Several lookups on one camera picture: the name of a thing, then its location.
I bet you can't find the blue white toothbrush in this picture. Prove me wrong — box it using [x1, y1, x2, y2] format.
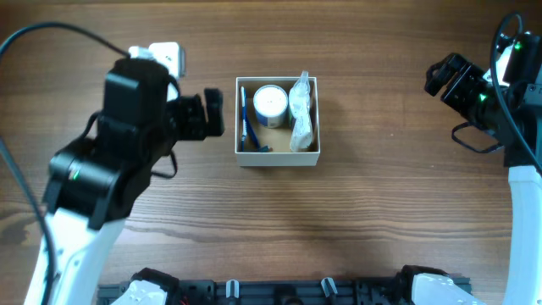
[240, 86, 247, 152]

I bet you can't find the white cotton swab tub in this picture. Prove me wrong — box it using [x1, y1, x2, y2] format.
[253, 85, 288, 128]

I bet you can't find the blue disposable razor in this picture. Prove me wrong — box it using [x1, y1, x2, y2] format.
[244, 119, 270, 153]

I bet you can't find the white lotion tube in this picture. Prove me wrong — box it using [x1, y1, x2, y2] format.
[290, 100, 313, 152]

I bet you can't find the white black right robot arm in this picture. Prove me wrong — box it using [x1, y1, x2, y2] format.
[424, 31, 541, 304]

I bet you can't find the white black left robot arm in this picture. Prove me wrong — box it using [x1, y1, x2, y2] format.
[25, 58, 224, 304]

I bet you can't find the beige open cardboard box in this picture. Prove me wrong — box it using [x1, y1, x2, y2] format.
[234, 76, 321, 167]

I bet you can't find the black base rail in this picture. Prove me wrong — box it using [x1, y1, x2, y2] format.
[96, 276, 472, 305]

